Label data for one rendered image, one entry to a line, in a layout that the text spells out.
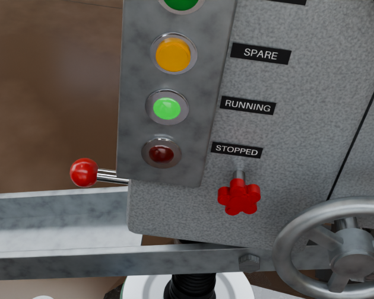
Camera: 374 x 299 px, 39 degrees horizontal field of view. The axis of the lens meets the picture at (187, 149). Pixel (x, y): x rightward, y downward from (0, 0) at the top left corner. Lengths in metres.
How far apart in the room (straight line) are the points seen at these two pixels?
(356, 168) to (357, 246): 0.07
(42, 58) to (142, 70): 2.59
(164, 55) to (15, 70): 2.53
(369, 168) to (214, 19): 0.23
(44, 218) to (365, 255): 0.50
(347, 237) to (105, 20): 2.95
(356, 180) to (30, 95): 2.31
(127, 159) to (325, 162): 0.18
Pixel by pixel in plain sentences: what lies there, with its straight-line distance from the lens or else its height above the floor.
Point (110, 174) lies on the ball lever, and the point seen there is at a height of 1.23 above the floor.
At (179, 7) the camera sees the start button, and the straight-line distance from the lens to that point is 0.38.
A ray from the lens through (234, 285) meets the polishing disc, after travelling 0.90.
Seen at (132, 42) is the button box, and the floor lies 1.42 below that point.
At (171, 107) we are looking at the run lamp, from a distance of 0.43.
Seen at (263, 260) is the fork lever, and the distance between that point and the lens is 0.69.
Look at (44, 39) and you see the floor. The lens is 3.16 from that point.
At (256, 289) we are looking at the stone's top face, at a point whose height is 0.87.
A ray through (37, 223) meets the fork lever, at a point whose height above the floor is 0.99.
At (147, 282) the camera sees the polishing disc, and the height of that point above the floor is 0.90.
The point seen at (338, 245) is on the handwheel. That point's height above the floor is 1.26.
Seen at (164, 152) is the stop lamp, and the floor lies 1.32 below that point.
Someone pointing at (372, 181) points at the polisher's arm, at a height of 1.29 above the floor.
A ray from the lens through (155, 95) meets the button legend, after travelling 0.42.
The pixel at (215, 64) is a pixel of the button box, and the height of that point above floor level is 1.41.
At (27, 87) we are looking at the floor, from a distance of 2.78.
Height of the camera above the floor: 1.63
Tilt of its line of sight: 42 degrees down
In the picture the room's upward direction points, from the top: 9 degrees clockwise
